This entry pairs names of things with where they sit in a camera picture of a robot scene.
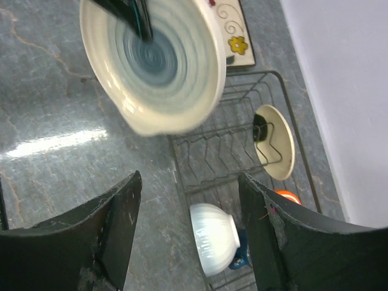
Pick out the black wire dish rack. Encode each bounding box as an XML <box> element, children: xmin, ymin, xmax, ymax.
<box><xmin>168</xmin><ymin>70</ymin><xmax>323</xmax><ymax>291</ymax></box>

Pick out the square floral plate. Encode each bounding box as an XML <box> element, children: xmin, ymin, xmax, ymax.
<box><xmin>206</xmin><ymin>0</ymin><xmax>256</xmax><ymax>68</ymax></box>

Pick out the orange mug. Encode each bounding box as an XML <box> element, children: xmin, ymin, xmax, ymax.
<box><xmin>273</xmin><ymin>189</ymin><xmax>301</xmax><ymax>205</ymax></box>

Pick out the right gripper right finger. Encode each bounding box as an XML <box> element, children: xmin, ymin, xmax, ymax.
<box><xmin>238</xmin><ymin>173</ymin><xmax>387</xmax><ymax>290</ymax></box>

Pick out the white ribbed bowl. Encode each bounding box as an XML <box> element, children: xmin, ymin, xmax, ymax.
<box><xmin>190</xmin><ymin>203</ymin><xmax>241</xmax><ymax>277</ymax></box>

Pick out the blue mug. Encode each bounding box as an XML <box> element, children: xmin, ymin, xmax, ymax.
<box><xmin>229</xmin><ymin>230</ymin><xmax>252</xmax><ymax>270</ymax></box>

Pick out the cream plate blue spiral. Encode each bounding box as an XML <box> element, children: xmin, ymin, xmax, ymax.
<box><xmin>79</xmin><ymin>1</ymin><xmax>226</xmax><ymax>136</ymax></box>

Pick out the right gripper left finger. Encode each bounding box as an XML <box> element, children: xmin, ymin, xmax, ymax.
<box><xmin>1</xmin><ymin>171</ymin><xmax>142</xmax><ymax>290</ymax></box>

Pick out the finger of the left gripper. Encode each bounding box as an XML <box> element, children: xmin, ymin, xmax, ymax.
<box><xmin>93</xmin><ymin>0</ymin><xmax>142</xmax><ymax>33</ymax></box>
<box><xmin>133</xmin><ymin>0</ymin><xmax>153</xmax><ymax>42</ymax></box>

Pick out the small cream plate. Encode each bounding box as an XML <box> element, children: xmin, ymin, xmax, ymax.
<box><xmin>252</xmin><ymin>104</ymin><xmax>296</xmax><ymax>181</ymax></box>

